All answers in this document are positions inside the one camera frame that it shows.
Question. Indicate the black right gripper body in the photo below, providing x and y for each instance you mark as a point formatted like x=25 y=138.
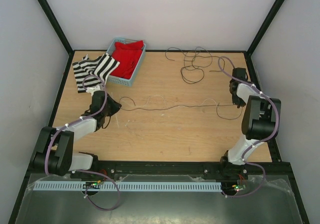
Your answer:
x=237 y=100

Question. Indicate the red cloth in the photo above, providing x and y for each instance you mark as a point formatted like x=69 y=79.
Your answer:
x=128 y=56

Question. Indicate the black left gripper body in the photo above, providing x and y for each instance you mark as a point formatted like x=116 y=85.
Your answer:
x=104 y=112

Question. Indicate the light blue plastic basket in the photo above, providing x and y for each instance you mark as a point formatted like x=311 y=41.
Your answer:
x=122 y=81

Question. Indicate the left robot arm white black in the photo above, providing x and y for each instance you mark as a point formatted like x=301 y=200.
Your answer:
x=54 y=149

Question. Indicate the black white striped cloth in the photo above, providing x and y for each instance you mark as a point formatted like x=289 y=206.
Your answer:
x=89 y=73

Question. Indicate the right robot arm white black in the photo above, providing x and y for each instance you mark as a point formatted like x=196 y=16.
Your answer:
x=260 y=122

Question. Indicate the translucent white zip tie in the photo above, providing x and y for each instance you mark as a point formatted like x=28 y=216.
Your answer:
x=116 y=114

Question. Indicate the black cage frame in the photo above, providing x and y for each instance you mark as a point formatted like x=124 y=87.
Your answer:
x=272 y=143

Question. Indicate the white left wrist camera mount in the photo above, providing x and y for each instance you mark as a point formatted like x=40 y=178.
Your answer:
x=96 y=88

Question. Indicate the light blue slotted cable duct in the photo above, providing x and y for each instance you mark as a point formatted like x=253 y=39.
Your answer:
x=139 y=186

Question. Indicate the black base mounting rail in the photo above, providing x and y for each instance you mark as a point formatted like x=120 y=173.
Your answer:
x=160 y=169

